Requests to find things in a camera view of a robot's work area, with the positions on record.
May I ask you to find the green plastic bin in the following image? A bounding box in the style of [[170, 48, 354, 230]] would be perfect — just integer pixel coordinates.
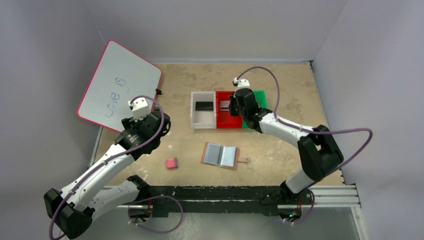
[[239, 90, 270, 133]]

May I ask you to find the white plastic bin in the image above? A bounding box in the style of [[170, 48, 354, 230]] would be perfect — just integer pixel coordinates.
[[190, 91, 217, 129]]

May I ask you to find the pink eraser block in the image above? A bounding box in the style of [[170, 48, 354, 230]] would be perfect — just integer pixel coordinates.
[[165, 157, 179, 170]]

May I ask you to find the brown leather card holder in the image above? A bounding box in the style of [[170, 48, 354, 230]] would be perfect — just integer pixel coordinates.
[[200, 142, 250, 170]]

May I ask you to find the pink framed whiteboard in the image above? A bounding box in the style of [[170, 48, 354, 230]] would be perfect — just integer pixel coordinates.
[[76, 40, 162, 132]]

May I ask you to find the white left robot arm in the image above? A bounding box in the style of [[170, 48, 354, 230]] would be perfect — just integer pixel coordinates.
[[43, 108, 171, 240]]

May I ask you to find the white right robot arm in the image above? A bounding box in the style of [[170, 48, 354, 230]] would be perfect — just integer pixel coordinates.
[[229, 88, 344, 204]]

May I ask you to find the silver striped card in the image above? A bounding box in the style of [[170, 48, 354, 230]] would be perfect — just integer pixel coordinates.
[[219, 101, 230, 111]]

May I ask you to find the black card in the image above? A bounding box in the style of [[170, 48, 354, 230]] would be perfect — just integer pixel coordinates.
[[194, 101, 214, 112]]

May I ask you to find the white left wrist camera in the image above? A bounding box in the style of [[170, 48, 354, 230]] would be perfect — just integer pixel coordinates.
[[128, 97, 151, 122]]

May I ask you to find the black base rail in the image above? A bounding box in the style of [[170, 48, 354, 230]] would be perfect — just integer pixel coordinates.
[[139, 185, 313, 218]]

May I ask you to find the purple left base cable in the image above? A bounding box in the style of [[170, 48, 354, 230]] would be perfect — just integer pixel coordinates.
[[127, 193, 185, 234]]

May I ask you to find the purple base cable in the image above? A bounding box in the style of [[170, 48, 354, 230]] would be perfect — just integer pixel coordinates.
[[127, 193, 185, 234], [281, 195, 316, 227]]

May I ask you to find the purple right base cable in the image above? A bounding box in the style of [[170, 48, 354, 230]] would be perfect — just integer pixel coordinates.
[[281, 195, 316, 227]]

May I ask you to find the aluminium frame rail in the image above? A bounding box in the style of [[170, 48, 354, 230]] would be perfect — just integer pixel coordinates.
[[311, 185, 361, 208]]

